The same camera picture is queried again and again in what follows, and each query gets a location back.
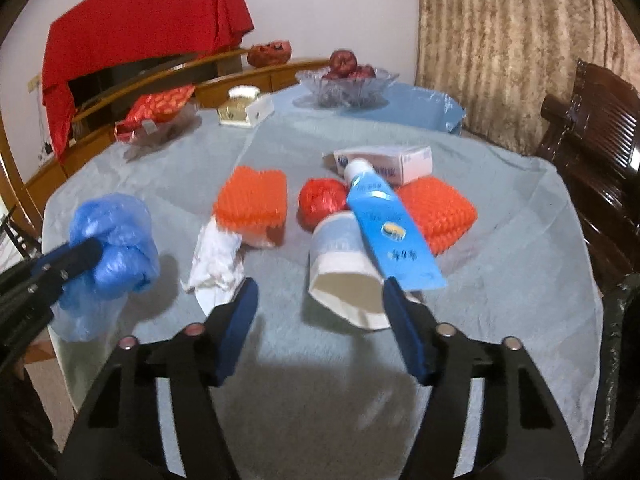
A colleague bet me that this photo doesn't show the white paper cup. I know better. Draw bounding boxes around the white paper cup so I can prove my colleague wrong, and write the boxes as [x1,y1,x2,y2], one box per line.
[307,210,421,332]

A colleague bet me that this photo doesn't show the beige patterned curtain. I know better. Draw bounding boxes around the beige patterned curtain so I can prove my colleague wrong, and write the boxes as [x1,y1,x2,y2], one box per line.
[416,0,639,155]

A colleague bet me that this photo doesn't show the white toothpaste box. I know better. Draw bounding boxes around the white toothpaste box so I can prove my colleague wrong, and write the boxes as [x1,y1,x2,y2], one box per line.
[322,145,434,186]

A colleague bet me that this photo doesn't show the wooden sideboard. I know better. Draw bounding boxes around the wooden sideboard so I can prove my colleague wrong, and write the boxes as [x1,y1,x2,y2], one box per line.
[1,49,329,237]

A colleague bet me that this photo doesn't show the red snack packet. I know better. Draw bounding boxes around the red snack packet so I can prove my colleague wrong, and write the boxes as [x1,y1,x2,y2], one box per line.
[114,84,195,142]

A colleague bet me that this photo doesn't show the red cloth cover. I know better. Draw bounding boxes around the red cloth cover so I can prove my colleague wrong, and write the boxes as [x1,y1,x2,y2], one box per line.
[42,0,254,159]

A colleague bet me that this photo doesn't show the small white tissue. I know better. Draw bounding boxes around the small white tissue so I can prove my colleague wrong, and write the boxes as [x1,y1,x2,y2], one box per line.
[181,216,245,316]

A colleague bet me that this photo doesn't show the gold tissue box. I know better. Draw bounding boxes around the gold tissue box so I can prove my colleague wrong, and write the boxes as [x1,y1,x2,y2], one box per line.
[217,84,274,129]

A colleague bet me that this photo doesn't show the red crumpled plastic bag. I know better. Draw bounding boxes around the red crumpled plastic bag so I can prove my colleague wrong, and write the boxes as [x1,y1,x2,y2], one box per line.
[298,178,348,231]

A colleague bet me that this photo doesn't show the dark wooden armchair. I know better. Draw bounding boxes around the dark wooden armchair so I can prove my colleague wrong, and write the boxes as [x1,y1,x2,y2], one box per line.
[536,60,639,292]

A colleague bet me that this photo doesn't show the glass fruit bowl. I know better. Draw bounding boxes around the glass fruit bowl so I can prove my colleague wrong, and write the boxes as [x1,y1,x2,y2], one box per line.
[295,67,398,108]

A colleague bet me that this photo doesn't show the blue toothpaste tube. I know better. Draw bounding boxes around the blue toothpaste tube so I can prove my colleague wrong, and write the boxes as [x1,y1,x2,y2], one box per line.
[344,158,447,292]

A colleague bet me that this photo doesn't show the black trash bin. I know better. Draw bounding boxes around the black trash bin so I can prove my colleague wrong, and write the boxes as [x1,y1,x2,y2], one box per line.
[584,274,639,479]

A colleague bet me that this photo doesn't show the light blue tablecloth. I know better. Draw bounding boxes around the light blue tablecloth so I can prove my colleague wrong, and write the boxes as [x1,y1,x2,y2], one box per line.
[43,107,602,479]

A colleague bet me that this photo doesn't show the blue plastic bag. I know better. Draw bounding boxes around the blue plastic bag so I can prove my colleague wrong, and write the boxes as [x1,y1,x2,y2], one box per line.
[272,82,466,136]

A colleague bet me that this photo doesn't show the blue plastic glove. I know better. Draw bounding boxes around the blue plastic glove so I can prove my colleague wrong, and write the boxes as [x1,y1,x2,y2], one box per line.
[51,193,160,342]

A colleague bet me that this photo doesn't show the orange foam net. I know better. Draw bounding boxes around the orange foam net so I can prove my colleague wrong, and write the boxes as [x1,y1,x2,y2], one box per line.
[396,176,477,256]
[213,166,288,248]

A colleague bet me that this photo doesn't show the red ornament on sideboard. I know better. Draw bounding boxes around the red ornament on sideboard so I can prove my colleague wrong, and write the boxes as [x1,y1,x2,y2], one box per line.
[246,40,292,68]

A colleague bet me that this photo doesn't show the red apples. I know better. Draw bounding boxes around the red apples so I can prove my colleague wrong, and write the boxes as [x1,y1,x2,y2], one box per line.
[322,49,375,80]

